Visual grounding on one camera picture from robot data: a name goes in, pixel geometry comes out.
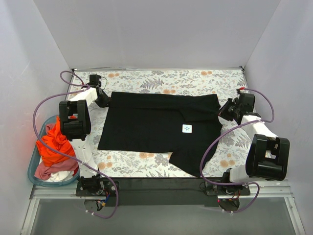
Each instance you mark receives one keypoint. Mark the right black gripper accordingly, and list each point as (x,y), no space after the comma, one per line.
(226,110)

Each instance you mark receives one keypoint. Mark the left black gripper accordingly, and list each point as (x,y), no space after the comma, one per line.
(103,100)

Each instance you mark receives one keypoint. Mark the black t shirt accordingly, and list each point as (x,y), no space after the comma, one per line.
(160,123)

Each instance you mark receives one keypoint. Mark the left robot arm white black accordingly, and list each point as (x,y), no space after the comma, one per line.
(75,123)

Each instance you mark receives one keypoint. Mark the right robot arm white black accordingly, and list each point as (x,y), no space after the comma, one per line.
(268,156)

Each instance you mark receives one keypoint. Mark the floral patterned table mat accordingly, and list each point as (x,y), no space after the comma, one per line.
(232,149)

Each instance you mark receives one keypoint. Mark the orange t shirt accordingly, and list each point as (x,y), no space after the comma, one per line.
(56,140)

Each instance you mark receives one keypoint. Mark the white t shirt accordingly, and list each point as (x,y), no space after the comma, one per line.
(60,176)

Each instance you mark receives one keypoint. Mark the teal plastic laundry basket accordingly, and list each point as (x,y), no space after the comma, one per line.
(35,160)

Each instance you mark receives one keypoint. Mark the pink t shirt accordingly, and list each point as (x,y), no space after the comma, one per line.
(44,172)

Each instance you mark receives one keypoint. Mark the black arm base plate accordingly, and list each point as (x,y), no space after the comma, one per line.
(173,191)

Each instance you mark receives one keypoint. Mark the aluminium frame rail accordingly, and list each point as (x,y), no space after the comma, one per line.
(270,210)

